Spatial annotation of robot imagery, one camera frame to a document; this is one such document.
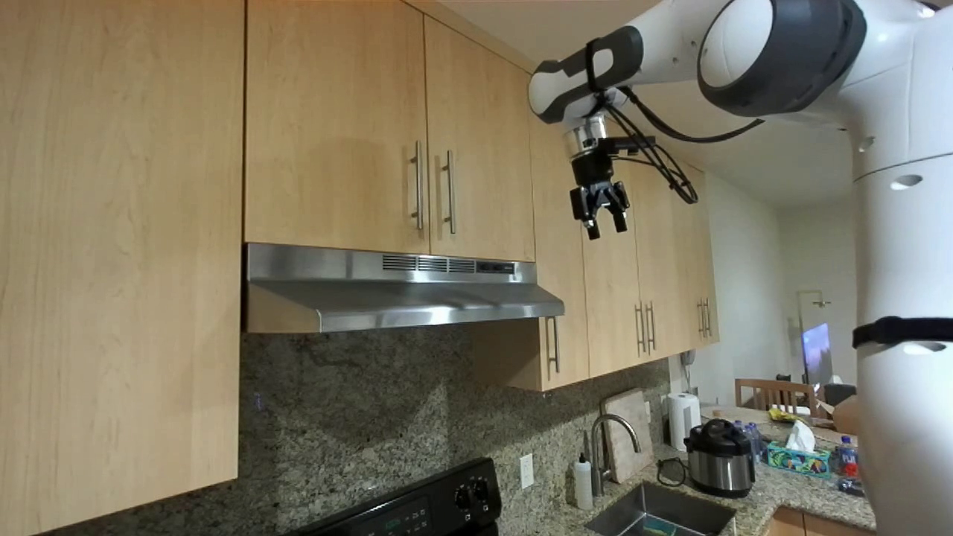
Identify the group of clear water bottles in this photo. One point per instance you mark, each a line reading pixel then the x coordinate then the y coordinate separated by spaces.
pixel 752 441

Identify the white paper towel roll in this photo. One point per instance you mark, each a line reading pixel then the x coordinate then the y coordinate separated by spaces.
pixel 683 420

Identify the wooden chair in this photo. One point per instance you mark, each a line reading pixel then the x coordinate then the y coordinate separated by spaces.
pixel 774 394

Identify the patterned tissue box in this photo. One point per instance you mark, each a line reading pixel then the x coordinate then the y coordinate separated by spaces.
pixel 797 458

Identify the wooden wall cabinet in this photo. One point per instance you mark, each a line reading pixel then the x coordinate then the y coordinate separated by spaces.
pixel 335 112

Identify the wooden base cabinet door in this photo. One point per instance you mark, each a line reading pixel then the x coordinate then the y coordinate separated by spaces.
pixel 815 525

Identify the metal kitchen tap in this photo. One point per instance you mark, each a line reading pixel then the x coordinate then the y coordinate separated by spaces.
pixel 598 461

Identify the stainless steel range hood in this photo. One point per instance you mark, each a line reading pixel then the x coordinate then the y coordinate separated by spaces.
pixel 387 294

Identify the black stove knob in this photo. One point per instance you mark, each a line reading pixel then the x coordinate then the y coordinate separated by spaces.
pixel 463 497
pixel 482 490

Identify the large wooden cabinet door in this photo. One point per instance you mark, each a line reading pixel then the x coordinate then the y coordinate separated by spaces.
pixel 119 260

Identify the bottle with red label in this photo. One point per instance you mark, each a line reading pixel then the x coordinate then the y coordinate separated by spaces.
pixel 846 458

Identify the monitor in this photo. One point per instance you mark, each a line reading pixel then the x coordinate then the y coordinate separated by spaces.
pixel 817 353

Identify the white soap bottle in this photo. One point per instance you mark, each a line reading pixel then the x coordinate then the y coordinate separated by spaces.
pixel 583 485

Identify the white wall socket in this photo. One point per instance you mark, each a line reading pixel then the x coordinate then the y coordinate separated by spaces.
pixel 526 470

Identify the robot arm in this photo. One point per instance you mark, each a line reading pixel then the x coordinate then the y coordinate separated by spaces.
pixel 901 112

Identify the black and steel pressure cooker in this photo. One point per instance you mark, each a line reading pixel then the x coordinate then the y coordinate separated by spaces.
pixel 718 461

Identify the stainless steel sink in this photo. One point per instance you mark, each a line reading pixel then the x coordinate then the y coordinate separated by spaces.
pixel 663 514

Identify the black stove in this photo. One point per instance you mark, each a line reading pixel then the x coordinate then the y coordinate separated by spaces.
pixel 432 510

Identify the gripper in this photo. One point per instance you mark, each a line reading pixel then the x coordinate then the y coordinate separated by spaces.
pixel 593 175

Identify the wooden cutting board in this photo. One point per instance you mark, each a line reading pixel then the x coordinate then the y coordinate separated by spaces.
pixel 629 432

